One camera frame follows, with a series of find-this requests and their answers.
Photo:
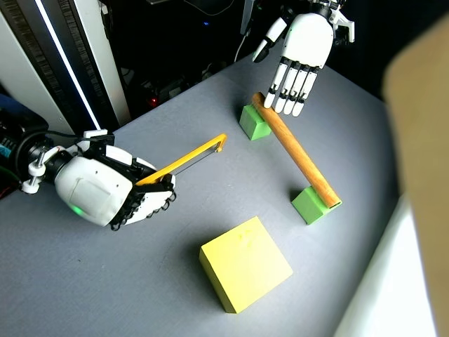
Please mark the grey table cloth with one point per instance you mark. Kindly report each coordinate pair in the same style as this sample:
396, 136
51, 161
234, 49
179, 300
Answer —
175, 210

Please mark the wooden dowel rod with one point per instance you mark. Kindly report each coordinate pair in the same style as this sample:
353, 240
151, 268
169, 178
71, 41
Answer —
298, 151

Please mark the brown cardboard panel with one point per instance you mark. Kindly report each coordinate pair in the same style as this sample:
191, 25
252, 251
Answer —
421, 140

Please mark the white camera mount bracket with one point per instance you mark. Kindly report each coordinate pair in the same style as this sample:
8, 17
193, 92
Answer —
33, 168

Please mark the white backdrop cloth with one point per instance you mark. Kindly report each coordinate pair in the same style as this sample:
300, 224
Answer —
386, 281

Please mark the yellow wooden block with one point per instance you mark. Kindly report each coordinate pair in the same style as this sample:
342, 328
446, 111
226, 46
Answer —
245, 267

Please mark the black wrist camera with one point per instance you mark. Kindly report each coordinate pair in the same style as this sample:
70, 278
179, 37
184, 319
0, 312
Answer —
101, 145

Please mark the white frame column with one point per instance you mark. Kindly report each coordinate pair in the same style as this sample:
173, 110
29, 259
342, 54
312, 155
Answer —
98, 52

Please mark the yellow hacksaw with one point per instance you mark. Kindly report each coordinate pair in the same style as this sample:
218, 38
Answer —
189, 158

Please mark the green support block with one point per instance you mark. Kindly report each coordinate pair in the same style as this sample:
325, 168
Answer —
307, 207
250, 123

